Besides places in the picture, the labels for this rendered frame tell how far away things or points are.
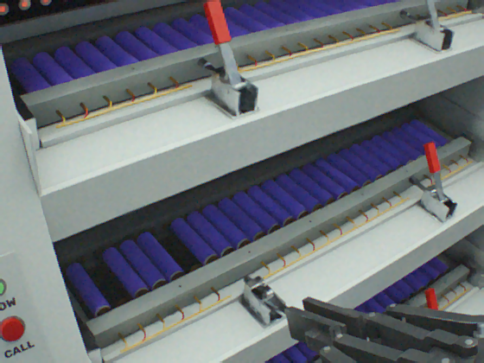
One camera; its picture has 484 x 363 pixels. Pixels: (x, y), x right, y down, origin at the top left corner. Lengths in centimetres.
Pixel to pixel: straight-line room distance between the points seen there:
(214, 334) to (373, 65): 30
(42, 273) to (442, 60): 45
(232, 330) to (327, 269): 13
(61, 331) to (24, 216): 9
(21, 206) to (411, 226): 46
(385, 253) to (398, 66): 20
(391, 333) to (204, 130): 21
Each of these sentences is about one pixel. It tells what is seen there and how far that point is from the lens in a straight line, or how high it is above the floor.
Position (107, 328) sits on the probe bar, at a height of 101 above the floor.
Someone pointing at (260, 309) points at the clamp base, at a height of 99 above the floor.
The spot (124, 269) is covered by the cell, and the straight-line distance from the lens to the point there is 59.
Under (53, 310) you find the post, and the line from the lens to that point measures 45.
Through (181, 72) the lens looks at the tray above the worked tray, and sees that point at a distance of 52.
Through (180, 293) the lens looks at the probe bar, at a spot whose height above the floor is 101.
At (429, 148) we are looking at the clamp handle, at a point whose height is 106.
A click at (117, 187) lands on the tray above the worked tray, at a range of 44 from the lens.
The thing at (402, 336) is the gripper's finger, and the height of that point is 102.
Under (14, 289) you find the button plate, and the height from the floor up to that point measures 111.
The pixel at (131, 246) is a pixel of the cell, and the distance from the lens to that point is 62.
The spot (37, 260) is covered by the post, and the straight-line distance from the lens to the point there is 43.
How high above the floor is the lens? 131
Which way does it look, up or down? 23 degrees down
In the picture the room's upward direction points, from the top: 8 degrees counter-clockwise
